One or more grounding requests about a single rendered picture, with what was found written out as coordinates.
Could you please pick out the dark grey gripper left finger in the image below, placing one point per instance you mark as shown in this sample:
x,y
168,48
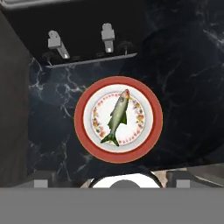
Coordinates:
x,y
40,183

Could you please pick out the dark brown cabinet panel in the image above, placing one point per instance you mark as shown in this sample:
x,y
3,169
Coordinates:
x,y
13,102

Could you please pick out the green fish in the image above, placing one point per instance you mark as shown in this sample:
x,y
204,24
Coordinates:
x,y
117,115

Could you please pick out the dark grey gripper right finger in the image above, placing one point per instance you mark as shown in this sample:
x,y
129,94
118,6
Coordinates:
x,y
183,183

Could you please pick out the red-rimmed white floral plate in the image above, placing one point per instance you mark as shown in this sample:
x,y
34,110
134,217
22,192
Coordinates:
x,y
87,137

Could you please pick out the white and black round object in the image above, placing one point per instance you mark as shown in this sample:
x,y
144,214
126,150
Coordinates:
x,y
102,182

